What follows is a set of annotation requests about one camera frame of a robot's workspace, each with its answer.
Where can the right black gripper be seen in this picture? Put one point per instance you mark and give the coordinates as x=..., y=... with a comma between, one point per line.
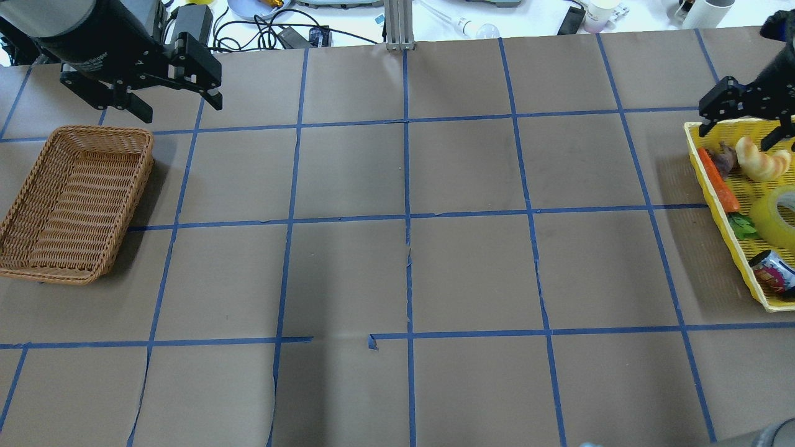
x=784, y=67

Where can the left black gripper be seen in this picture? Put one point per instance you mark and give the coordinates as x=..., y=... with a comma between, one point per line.
x=93, y=43

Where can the yellow tape roll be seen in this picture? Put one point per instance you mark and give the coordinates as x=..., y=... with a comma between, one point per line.
x=768, y=221

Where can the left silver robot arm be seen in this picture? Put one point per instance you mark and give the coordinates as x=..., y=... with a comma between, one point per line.
x=40, y=20

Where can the toy croissant bread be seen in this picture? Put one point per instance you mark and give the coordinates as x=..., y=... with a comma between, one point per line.
x=762, y=166

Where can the brown toy root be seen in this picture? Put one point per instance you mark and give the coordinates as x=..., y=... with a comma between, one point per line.
x=725, y=159

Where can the orange toy carrot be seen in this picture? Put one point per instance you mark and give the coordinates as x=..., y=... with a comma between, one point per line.
x=741, y=225

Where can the blue plate with brass part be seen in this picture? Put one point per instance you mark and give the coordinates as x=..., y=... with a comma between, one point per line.
x=248, y=10

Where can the brown wicker basket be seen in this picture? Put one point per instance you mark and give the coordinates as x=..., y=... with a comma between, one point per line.
x=68, y=221

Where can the white paper cup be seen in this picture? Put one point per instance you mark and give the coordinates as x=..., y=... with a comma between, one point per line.
x=598, y=14

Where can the white light bulb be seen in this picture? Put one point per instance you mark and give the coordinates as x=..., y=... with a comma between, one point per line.
x=468, y=27

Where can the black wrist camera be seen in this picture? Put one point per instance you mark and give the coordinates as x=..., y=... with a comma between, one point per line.
x=779, y=27

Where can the aluminium frame post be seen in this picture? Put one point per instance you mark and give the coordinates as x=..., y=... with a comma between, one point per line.
x=399, y=25

